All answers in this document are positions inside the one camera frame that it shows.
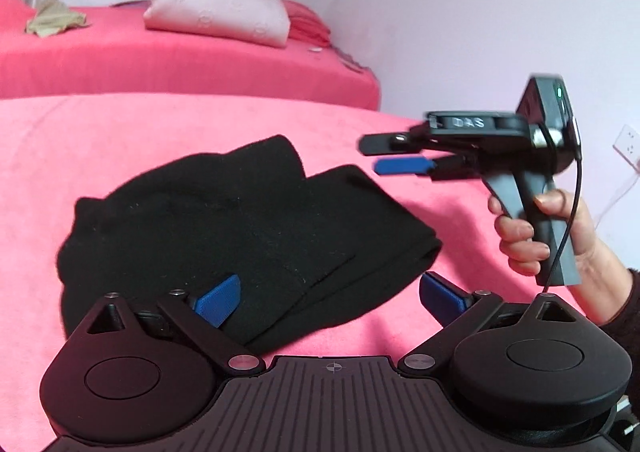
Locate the black pants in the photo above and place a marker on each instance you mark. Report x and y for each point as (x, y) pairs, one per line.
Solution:
(311, 252)

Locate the pink bed blanket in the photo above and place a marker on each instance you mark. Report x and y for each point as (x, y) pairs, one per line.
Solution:
(56, 149)
(116, 53)

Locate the far pink bed blanket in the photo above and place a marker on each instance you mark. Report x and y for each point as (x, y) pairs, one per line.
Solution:
(116, 53)

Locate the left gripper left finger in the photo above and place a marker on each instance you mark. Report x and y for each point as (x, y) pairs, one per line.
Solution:
(199, 318)

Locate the folded red blanket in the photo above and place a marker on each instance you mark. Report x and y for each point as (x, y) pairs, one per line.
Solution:
(306, 25)

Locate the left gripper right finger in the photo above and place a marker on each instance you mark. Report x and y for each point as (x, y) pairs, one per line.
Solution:
(461, 314)

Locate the white wall socket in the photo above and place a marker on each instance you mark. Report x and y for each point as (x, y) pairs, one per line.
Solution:
(627, 144)

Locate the beige cloth on bed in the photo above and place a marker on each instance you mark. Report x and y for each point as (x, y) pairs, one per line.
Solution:
(53, 17)

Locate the near pink bed blanket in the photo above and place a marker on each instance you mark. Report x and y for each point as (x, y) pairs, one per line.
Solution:
(56, 149)

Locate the person's right hand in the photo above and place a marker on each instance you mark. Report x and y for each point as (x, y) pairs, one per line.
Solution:
(606, 283)

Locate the dark sleeve forearm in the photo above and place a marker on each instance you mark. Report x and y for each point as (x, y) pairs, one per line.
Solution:
(624, 328)

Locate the white pillow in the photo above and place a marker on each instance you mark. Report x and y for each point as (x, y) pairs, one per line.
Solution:
(261, 22)

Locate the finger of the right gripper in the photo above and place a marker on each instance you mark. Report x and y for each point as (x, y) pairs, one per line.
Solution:
(389, 143)
(444, 168)

